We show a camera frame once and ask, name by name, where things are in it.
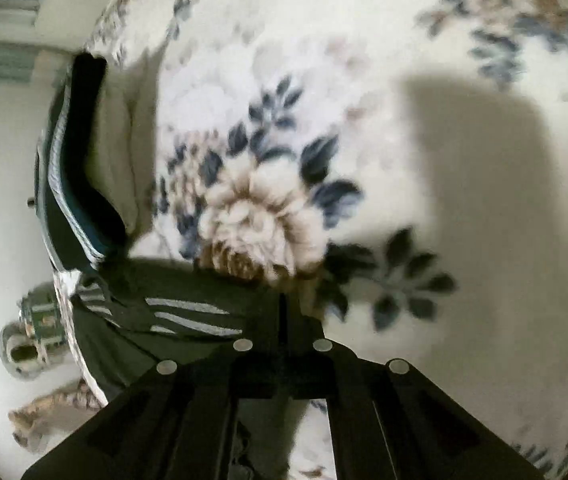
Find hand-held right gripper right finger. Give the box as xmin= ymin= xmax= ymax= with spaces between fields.
xmin=284 ymin=292 xmax=547 ymax=480

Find grey shoe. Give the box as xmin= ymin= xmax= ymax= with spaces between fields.
xmin=18 ymin=284 xmax=65 ymax=336
xmin=0 ymin=322 xmax=52 ymax=380

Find floral bed blanket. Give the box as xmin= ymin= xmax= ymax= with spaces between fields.
xmin=54 ymin=0 xmax=568 ymax=480

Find brown patterned cloth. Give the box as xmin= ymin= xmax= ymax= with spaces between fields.
xmin=8 ymin=379 xmax=107 ymax=450

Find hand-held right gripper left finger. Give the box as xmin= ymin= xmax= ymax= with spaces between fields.
xmin=21 ymin=292 xmax=283 ymax=480

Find dark green striped pants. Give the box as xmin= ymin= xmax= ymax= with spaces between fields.
xmin=34 ymin=52 xmax=285 ymax=411

